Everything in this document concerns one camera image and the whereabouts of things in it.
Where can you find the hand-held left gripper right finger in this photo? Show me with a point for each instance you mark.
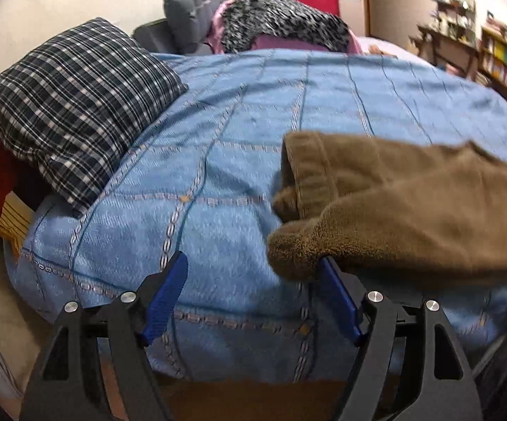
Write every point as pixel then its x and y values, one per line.
pixel 339 296

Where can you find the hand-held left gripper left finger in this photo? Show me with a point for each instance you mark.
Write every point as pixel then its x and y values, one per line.
pixel 168 291

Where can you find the brown fleece towel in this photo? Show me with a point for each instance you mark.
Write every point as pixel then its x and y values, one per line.
pixel 411 210

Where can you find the blue checked bedspread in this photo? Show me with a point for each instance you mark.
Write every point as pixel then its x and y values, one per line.
pixel 236 149

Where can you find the yellow striped cloth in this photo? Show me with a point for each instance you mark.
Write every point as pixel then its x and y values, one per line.
pixel 10 219

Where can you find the dark plaid pillow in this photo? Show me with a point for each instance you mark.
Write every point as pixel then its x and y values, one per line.
pixel 74 105

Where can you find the pale bed sheet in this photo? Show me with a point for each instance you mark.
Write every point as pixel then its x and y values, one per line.
pixel 385 48

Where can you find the purple cloth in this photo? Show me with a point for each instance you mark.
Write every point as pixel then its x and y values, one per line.
pixel 280 43

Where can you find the wooden desk with shelf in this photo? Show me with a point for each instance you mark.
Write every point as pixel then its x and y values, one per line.
pixel 446 39

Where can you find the grey padded headboard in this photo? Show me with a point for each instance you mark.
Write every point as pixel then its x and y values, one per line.
pixel 183 13

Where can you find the wooden bookshelf with books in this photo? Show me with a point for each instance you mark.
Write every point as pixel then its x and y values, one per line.
pixel 505 65

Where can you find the leopard print blanket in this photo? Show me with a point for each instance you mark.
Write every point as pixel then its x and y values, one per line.
pixel 280 17

